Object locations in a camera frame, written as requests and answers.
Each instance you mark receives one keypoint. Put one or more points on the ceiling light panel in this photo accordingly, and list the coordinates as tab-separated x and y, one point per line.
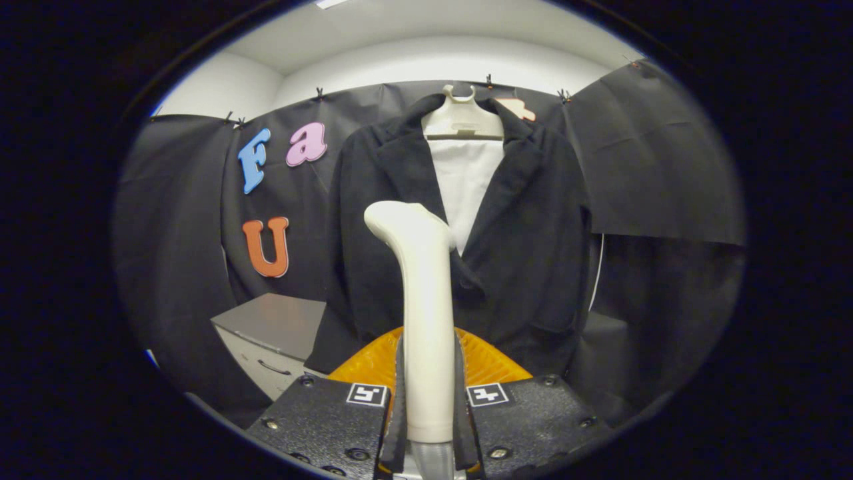
330	3

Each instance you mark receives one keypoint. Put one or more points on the row of small black clips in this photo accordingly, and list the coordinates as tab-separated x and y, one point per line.
320	92

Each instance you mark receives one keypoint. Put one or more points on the black suit jacket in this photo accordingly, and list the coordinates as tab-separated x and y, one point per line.
533	266

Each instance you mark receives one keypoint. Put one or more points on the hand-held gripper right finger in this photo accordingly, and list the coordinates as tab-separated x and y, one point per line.
464	433

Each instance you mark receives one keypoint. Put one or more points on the grey drawer cabinet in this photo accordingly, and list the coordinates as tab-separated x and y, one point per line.
273	320

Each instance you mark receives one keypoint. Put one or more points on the black backdrop cloth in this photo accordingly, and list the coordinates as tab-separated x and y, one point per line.
666	166

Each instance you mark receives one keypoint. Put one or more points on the white plastic hanger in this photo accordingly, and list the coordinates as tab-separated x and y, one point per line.
460	123

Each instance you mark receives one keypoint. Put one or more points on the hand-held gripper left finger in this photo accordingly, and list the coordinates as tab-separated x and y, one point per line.
398	433

